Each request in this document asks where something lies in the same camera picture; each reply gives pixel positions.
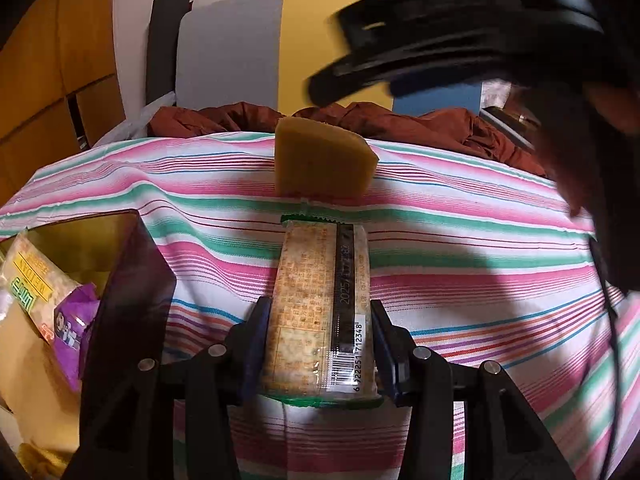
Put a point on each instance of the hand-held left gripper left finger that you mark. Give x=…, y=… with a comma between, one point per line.
x=255, y=345

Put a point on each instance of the wooden side shelf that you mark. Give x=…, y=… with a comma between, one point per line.
x=505, y=120

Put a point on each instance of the yellow wedge sponge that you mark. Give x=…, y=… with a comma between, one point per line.
x=320, y=160

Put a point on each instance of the person's right hand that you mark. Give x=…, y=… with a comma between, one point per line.
x=570, y=160

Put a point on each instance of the striped tablecloth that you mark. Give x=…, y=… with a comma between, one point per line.
x=475, y=260

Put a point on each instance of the reddish brown cloth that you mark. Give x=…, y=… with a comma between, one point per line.
x=425, y=130

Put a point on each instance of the grey yellow blue chair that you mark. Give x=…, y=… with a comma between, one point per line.
x=230, y=60

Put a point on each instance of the purple cartoon snack packet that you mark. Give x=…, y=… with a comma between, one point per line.
x=70, y=335

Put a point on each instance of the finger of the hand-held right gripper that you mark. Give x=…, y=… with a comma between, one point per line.
x=440, y=5
x=425, y=67

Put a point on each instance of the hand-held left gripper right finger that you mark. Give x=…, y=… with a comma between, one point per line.
x=385, y=350

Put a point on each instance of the brown carton box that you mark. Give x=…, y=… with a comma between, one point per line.
x=20, y=370

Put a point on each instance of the green-ended cracker packet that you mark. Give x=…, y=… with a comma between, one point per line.
x=305, y=300

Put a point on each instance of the wooden wardrobe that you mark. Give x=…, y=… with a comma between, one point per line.
x=50, y=85

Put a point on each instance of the gold tin box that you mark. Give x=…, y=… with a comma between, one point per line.
x=130, y=285

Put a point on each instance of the yellow-label rice cracker packet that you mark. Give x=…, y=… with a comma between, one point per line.
x=30, y=280

